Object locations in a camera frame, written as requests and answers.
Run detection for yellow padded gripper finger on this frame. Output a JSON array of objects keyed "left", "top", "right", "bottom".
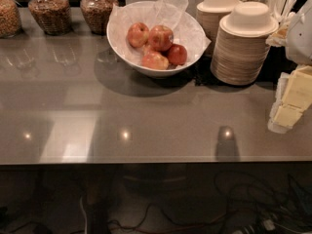
[{"left": 274, "top": 65, "right": 312, "bottom": 127}]

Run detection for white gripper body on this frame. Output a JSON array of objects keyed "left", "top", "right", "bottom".
[{"left": 267, "top": 72, "right": 292, "bottom": 134}]

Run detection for red apple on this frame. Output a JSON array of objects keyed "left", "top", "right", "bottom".
[
  {"left": 148, "top": 25, "right": 174, "bottom": 52},
  {"left": 141, "top": 52, "right": 169, "bottom": 70},
  {"left": 166, "top": 44, "right": 187, "bottom": 65},
  {"left": 127, "top": 22, "right": 149, "bottom": 48}
]

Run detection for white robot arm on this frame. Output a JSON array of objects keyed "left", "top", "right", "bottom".
[{"left": 268, "top": 0, "right": 312, "bottom": 134}]

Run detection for paper bowl on front stack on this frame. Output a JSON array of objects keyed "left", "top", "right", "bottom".
[{"left": 225, "top": 2, "right": 278, "bottom": 32}]

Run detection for red apple front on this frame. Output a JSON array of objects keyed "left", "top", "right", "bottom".
[{"left": 141, "top": 52, "right": 169, "bottom": 70}]

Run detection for white paper bowl liner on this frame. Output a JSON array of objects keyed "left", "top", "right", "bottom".
[{"left": 109, "top": 0, "right": 212, "bottom": 70}]

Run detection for white ceramic bowl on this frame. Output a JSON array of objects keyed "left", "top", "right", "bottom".
[{"left": 106, "top": 0, "right": 210, "bottom": 80}]

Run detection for front stack of paper plates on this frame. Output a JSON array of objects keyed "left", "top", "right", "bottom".
[{"left": 210, "top": 16, "right": 278, "bottom": 86}]

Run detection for stack of paper plates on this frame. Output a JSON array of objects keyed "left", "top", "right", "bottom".
[
  {"left": 196, "top": 1, "right": 240, "bottom": 57},
  {"left": 210, "top": 16, "right": 278, "bottom": 86}
]

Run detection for white plastic cutlery bunch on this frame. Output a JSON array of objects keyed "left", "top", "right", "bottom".
[{"left": 266, "top": 0, "right": 296, "bottom": 47}]

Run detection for rear stack of paper plates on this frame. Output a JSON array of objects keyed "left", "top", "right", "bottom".
[{"left": 196, "top": 1, "right": 240, "bottom": 57}]

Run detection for right glass cereal jar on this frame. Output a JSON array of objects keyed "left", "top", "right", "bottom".
[{"left": 80, "top": 0, "right": 119, "bottom": 35}]

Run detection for glass cereal jar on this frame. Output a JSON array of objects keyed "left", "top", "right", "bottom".
[
  {"left": 0, "top": 0, "right": 21, "bottom": 38},
  {"left": 28, "top": 0, "right": 71, "bottom": 35},
  {"left": 80, "top": 0, "right": 119, "bottom": 35}
]

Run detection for middle glass cereal jar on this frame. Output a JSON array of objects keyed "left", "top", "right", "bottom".
[{"left": 28, "top": 0, "right": 71, "bottom": 35}]

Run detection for left glass cereal jar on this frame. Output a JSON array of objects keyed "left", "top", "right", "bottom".
[{"left": 0, "top": 0, "right": 21, "bottom": 38}]

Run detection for cables on floor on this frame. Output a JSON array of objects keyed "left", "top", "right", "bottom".
[{"left": 0, "top": 169, "right": 312, "bottom": 234}]

